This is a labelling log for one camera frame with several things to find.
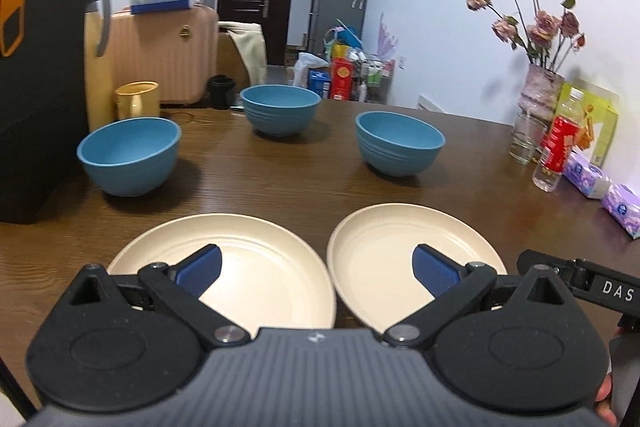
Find person's right hand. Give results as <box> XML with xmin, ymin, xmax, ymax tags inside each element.
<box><xmin>592</xmin><ymin>371</ymin><xmax>619</xmax><ymax>426</ymax></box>

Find clear drinking glass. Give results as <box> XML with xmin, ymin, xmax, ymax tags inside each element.
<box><xmin>508</xmin><ymin>112</ymin><xmax>549</xmax><ymax>166</ymax></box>

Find dark brown door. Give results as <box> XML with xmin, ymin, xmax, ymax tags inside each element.
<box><xmin>217</xmin><ymin>0</ymin><xmax>300</xmax><ymax>67</ymax></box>

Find mottled glass vase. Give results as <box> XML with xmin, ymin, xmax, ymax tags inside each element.
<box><xmin>518</xmin><ymin>64</ymin><xmax>566</xmax><ymax>128</ymax></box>

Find beige cloth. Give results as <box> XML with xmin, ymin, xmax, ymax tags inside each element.
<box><xmin>218</xmin><ymin>21</ymin><xmax>269</xmax><ymax>86</ymax></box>

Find black cup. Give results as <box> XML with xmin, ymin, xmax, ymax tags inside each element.
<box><xmin>208</xmin><ymin>74</ymin><xmax>237</xmax><ymax>110</ymax></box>

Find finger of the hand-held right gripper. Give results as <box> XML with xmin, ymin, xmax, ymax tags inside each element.
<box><xmin>516</xmin><ymin>249</ymin><xmax>577</xmax><ymax>290</ymax></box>

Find plastic bottle red label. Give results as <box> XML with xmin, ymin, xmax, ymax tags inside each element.
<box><xmin>531</xmin><ymin>87</ymin><xmax>586</xmax><ymax>193</ymax></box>

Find blue bowl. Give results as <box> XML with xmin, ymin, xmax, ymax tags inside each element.
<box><xmin>355</xmin><ymin>111</ymin><xmax>447</xmax><ymax>178</ymax></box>
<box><xmin>76</xmin><ymin>117</ymin><xmax>182</xmax><ymax>198</ymax></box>
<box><xmin>240</xmin><ymin>84</ymin><xmax>323</xmax><ymax>138</ymax></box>

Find dried pink roses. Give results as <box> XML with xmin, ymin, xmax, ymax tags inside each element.
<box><xmin>466</xmin><ymin>0</ymin><xmax>586</xmax><ymax>73</ymax></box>

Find storage cart with bottles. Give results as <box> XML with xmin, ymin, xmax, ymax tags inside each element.
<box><xmin>352</xmin><ymin>51</ymin><xmax>396</xmax><ymax>104</ymax></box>

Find red box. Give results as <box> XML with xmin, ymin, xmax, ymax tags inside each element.
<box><xmin>328</xmin><ymin>58</ymin><xmax>356</xmax><ymax>102</ymax></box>

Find white wall heater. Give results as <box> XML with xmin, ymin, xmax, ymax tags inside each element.
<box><xmin>417</xmin><ymin>94</ymin><xmax>449</xmax><ymax>113</ymax></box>

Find yellow pitcher grey handle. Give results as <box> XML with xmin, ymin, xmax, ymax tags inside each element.
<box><xmin>83</xmin><ymin>0</ymin><xmax>119</xmax><ymax>134</ymax></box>

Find black paper bag orange tag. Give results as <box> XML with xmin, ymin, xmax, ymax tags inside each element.
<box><xmin>0</xmin><ymin>0</ymin><xmax>94</xmax><ymax>226</ymax></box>

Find cream plate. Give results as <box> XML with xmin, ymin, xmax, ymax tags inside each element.
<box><xmin>326</xmin><ymin>204</ymin><xmax>509</xmax><ymax>334</ymax></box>
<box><xmin>107</xmin><ymin>213</ymin><xmax>336</xmax><ymax>334</ymax></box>

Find blue bag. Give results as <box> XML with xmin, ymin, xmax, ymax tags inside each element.
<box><xmin>324</xmin><ymin>19</ymin><xmax>362</xmax><ymax>58</ymax></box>

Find yellow mug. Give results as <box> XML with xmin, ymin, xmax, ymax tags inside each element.
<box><xmin>114</xmin><ymin>81</ymin><xmax>162</xmax><ymax>122</ymax></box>

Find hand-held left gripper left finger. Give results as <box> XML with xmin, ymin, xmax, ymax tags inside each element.
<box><xmin>55</xmin><ymin>243</ymin><xmax>251</xmax><ymax>350</ymax></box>

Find yellow green carton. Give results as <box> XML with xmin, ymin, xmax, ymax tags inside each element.
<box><xmin>557</xmin><ymin>81</ymin><xmax>620</xmax><ymax>168</ymax></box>

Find purple wall decoration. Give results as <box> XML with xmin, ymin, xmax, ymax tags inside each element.
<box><xmin>377</xmin><ymin>12</ymin><xmax>401</xmax><ymax>58</ymax></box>

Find blue box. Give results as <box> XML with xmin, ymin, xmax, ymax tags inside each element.
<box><xmin>307</xmin><ymin>68</ymin><xmax>332</xmax><ymax>99</ymax></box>

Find white plastic bag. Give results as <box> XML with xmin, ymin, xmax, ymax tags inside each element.
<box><xmin>291</xmin><ymin>52</ymin><xmax>331</xmax><ymax>89</ymax></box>

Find pink suitcase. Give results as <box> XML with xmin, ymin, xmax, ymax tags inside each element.
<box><xmin>107</xmin><ymin>4</ymin><xmax>221</xmax><ymax>106</ymax></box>

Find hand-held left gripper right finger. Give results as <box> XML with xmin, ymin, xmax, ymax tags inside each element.
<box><xmin>385</xmin><ymin>243</ymin><xmax>583</xmax><ymax>350</ymax></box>

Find purple tissue pack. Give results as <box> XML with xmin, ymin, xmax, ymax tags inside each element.
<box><xmin>562</xmin><ymin>150</ymin><xmax>614</xmax><ymax>200</ymax></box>
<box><xmin>599</xmin><ymin>183</ymin><xmax>640</xmax><ymax>241</ymax></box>

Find brown box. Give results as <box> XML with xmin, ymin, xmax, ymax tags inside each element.
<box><xmin>215</xmin><ymin>32</ymin><xmax>251</xmax><ymax>80</ymax></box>

